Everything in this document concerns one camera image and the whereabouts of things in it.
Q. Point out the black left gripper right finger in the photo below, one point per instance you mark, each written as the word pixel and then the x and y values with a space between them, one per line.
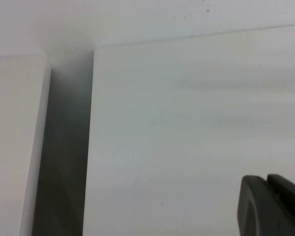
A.
pixel 292 211

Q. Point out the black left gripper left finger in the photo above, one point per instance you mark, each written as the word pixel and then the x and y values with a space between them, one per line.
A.
pixel 253 211

